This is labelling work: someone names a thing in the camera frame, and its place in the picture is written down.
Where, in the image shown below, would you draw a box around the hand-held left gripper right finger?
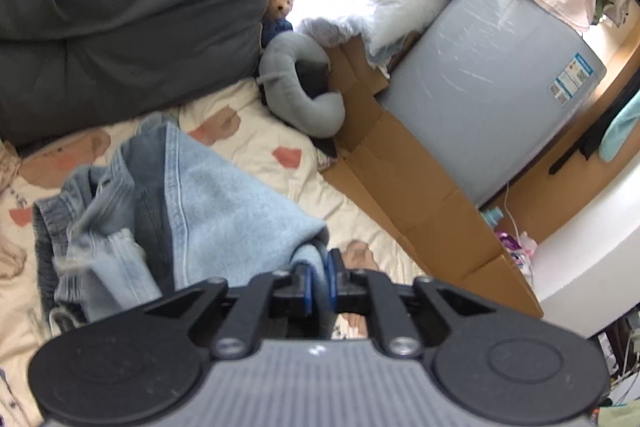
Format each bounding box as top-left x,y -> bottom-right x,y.
322,248 -> 493,359

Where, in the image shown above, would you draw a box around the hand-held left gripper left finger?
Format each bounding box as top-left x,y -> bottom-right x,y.
142,263 -> 317,359

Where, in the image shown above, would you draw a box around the blue denim jeans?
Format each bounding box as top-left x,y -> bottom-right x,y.
32,119 -> 331,338

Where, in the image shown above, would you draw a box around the flattened brown cardboard box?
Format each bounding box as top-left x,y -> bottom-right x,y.
320,34 -> 544,320

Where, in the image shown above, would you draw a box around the cream bear-print bed sheet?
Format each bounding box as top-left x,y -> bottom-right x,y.
0,77 -> 426,427

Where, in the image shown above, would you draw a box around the white purple detergent bag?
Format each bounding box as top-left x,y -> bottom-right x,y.
495,229 -> 538,277

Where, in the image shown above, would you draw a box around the black cloth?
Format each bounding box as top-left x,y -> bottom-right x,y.
295,59 -> 342,158

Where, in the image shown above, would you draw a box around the grey neck pillow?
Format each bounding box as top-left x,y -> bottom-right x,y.
257,32 -> 346,138

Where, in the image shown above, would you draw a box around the grey household appliance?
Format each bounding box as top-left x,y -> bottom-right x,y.
375,0 -> 607,208

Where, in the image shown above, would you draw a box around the brown teddy bear plush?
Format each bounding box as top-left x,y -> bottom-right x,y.
260,0 -> 297,45

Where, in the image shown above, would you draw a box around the pale mint cloth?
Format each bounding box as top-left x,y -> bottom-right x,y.
599,89 -> 640,162

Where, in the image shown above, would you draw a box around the dark grey pillow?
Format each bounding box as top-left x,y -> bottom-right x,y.
0,0 -> 289,148

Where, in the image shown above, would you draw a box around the white power cable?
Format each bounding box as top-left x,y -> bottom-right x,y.
501,181 -> 522,239

